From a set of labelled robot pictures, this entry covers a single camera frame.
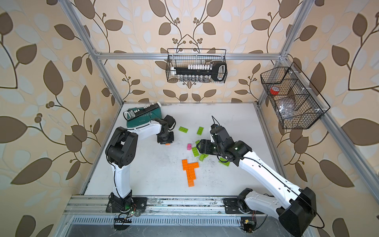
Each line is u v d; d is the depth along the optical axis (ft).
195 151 3.07
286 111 2.32
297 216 1.20
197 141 3.24
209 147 2.18
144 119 3.45
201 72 2.78
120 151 1.75
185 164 2.85
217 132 1.83
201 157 2.93
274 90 2.65
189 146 3.07
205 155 2.93
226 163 2.86
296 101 2.39
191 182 2.69
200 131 3.37
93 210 2.42
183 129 3.44
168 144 3.14
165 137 2.76
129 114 3.45
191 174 2.76
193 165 2.84
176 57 2.99
